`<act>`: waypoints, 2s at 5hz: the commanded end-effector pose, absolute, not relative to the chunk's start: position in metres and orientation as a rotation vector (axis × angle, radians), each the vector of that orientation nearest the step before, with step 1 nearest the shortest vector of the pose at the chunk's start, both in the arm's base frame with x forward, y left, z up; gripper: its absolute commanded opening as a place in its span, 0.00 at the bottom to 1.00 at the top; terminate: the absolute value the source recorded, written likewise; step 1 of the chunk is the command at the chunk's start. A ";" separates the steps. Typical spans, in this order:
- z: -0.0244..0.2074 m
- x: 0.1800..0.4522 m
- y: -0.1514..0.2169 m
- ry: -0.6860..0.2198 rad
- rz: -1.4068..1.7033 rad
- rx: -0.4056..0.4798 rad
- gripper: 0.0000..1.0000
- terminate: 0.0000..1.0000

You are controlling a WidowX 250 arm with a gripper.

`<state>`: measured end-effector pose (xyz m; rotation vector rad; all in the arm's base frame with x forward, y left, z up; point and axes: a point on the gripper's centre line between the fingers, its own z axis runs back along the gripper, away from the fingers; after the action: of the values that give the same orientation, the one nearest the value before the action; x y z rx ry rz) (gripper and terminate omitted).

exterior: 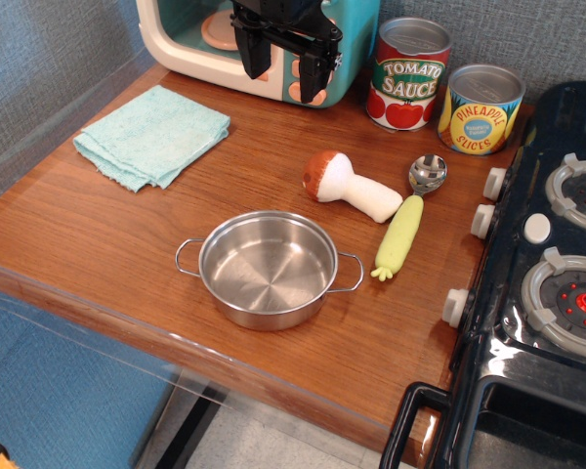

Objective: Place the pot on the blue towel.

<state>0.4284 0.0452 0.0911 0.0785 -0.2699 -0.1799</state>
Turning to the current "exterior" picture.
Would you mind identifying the teal toy microwave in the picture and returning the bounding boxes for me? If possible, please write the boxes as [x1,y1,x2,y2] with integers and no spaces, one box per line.
[137,1,380,108]

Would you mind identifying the spoon with green handle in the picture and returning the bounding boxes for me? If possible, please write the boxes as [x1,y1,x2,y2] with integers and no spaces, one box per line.
[370,153,447,281]

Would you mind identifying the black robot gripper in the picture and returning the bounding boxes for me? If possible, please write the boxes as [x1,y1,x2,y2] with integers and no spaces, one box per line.
[230,1,343,104]

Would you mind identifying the stainless steel pot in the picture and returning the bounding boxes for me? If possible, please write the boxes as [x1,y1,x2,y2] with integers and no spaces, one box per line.
[174,210,365,331]

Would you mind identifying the light blue folded towel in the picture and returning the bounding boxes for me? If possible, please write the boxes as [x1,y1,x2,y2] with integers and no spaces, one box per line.
[73,85,230,192]

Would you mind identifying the pineapple slices can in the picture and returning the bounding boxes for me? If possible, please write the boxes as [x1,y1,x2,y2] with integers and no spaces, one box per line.
[438,64,525,155]

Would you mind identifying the plush brown white mushroom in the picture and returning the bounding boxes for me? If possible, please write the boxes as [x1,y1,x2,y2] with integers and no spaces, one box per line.
[302,150,403,224]

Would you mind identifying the black toy stove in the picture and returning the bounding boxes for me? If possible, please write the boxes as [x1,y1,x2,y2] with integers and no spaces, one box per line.
[381,81,586,468]

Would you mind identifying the tomato sauce can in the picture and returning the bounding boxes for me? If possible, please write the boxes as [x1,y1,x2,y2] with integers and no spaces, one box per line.
[366,17,452,131]

